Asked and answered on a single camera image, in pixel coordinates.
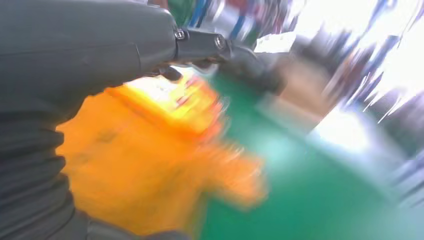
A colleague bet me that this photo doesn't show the brown cardboard box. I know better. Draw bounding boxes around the brown cardboard box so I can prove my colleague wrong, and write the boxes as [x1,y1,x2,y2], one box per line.
[276,57,337,125]

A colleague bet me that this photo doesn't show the white table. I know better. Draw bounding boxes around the white table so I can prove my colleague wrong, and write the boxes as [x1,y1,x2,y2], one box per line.
[306,104,402,163]

